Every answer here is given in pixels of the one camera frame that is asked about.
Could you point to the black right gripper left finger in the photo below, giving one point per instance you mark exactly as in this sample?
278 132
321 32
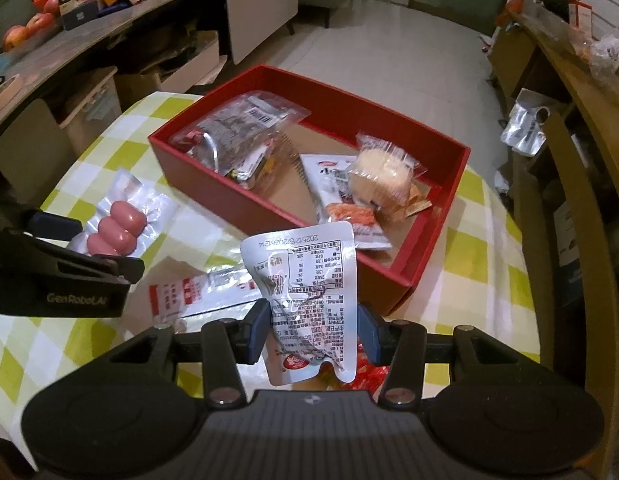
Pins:
227 343

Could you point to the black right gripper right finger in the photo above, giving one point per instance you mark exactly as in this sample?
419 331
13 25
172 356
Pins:
401 346

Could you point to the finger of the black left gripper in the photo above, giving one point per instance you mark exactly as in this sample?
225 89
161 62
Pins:
54 227
100 266

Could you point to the red Trolli candy bag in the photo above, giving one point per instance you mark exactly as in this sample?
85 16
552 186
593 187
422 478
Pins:
368 377

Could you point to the red white long snack pack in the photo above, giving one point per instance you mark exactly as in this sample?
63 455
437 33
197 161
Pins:
202 293

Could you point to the vacuum packed sausages pack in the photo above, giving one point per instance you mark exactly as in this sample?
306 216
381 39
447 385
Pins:
127 221

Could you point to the silver white snack pouch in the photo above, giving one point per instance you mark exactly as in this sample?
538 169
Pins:
309 277

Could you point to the green white checkered tablecloth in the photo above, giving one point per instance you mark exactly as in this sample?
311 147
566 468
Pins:
476 275

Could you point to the long grey sideboard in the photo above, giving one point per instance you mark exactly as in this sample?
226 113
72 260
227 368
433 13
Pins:
42 63

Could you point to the dark clear snack bag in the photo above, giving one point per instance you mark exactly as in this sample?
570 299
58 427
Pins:
240 139

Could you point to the white orange snack pack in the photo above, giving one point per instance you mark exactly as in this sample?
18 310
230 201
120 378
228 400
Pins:
327 177

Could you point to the red apple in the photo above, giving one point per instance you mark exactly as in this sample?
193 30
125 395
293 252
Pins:
14 37

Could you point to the cardboard box under sideboard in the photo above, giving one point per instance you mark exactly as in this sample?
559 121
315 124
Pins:
177 70

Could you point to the clear wrapped round pastry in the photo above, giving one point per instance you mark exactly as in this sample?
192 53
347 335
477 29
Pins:
385 177

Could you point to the wooden chair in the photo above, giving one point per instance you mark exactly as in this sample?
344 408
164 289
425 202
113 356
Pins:
568 211

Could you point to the silver foil bag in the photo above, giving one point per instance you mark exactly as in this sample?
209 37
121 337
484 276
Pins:
524 131

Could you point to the wooden side shelf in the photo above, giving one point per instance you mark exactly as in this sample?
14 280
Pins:
533 50

